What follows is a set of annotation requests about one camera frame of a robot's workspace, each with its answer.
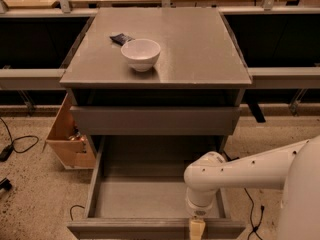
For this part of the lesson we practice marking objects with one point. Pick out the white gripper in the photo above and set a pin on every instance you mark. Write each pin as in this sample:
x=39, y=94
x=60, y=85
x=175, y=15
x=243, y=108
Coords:
x=199, y=210

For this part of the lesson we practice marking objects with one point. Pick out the grey drawer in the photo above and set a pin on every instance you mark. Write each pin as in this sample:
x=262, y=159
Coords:
x=156, y=120
x=137, y=190

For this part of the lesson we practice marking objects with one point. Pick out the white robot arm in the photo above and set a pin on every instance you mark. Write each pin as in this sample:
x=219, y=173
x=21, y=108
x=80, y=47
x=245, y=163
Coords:
x=295, y=169

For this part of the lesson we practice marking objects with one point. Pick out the open cardboard box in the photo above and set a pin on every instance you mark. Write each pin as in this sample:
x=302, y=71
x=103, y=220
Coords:
x=70, y=146

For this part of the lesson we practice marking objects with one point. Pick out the grey drawer cabinet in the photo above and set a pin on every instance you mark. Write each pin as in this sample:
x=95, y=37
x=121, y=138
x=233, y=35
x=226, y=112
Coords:
x=199, y=65

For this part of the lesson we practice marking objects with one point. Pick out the grey top drawer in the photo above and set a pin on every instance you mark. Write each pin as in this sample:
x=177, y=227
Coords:
x=156, y=120

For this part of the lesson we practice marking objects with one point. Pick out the white ceramic bowl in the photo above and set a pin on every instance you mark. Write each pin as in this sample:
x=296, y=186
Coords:
x=141, y=54

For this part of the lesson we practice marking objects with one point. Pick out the black object at left edge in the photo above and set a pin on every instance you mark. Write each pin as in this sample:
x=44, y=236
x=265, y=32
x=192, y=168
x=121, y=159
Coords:
x=5, y=185

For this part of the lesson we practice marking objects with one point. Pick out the dark blue snack packet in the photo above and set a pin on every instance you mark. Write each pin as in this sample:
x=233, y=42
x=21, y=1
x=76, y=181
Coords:
x=121, y=39

